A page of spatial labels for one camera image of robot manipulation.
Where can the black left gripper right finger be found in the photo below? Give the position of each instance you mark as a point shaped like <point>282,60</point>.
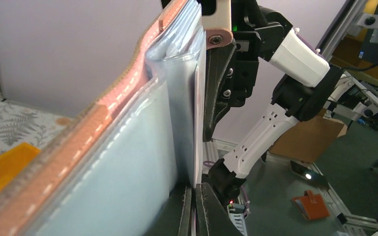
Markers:
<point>211,218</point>

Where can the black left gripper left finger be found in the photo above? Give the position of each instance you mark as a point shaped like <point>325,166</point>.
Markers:
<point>175,216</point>

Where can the floral tablecloth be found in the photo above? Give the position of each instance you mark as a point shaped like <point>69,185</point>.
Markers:
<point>22,124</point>

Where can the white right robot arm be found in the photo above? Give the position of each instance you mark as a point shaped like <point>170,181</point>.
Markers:
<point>308,81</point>

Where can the orange plastic clip part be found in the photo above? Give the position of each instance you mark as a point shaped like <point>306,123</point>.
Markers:
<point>312,206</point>

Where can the brown cardboard box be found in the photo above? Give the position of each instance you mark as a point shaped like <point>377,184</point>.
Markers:
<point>308,140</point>

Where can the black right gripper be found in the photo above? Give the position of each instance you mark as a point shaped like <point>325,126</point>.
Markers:
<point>241,56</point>

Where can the orange storage bin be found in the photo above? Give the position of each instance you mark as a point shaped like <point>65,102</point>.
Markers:
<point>13,161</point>

